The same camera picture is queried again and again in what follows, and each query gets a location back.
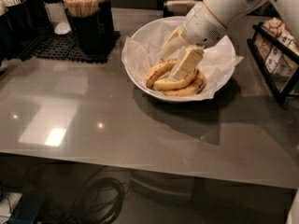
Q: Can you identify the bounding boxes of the white bowl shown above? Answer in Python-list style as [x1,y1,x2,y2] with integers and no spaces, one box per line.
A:
[125,15,237,104]

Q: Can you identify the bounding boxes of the dark bottle with cork top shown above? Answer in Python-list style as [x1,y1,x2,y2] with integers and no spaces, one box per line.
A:
[98,0,114,43]

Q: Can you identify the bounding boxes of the black cup with white cutlery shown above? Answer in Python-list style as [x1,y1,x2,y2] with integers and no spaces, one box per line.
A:
[0,0,36,59]

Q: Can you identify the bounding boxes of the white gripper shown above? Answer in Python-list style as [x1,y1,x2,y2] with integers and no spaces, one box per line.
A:
[160,1,229,81]

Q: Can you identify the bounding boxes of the black condiment packet rack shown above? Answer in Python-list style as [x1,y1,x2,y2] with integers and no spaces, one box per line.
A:
[247,18,299,103]

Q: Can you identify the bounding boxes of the white paper liner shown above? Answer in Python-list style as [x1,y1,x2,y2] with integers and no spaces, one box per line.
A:
[121,20,244,101]

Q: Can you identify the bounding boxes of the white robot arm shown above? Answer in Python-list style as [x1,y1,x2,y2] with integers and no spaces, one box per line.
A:
[160,0,299,59]

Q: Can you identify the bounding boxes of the black cup of wooden stirrers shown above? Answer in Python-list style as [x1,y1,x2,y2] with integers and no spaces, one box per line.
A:
[63,0,102,55]

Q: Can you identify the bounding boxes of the coiled black cable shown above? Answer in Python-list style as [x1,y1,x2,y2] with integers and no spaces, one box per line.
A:
[66,166,130,224]

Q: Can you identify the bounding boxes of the white lidded cup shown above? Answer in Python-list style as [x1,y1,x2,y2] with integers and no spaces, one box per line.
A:
[43,0,71,35]

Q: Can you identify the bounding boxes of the black rubber grid mat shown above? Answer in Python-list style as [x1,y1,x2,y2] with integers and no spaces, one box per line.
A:
[13,25,121,63]

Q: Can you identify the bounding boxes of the blue box under table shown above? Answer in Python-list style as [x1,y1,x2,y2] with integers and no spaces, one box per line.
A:
[6,192,45,224]

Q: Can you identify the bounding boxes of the spotted banana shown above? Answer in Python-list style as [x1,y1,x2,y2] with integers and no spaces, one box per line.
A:
[152,68,198,91]
[164,71,206,97]
[144,59,177,89]

